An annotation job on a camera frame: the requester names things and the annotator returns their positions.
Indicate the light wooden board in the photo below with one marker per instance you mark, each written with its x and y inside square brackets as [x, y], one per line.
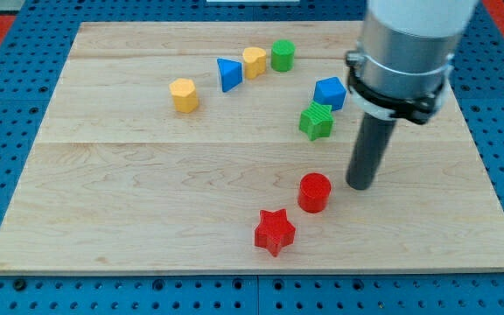
[119, 183]

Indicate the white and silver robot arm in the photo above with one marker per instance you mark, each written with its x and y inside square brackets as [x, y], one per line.
[399, 70]

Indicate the green star block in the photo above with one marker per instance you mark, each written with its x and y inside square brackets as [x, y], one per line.
[316, 121]

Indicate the green cylinder block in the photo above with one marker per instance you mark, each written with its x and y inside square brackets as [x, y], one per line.
[282, 55]

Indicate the yellow heart block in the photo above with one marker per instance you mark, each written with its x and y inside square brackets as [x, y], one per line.
[254, 62]

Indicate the yellow hexagon block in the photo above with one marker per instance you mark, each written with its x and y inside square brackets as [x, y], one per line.
[184, 95]

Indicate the blue triangle block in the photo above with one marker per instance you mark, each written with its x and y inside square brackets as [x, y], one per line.
[230, 72]

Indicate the red cylinder block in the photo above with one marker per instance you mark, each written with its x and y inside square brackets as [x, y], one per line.
[313, 192]

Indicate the red star block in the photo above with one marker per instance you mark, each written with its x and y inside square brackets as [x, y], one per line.
[274, 231]

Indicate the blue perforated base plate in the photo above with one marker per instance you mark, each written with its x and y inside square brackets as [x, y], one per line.
[34, 51]

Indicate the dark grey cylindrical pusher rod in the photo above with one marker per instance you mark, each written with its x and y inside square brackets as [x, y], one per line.
[371, 143]

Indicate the blue cube block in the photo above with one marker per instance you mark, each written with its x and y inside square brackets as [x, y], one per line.
[330, 91]

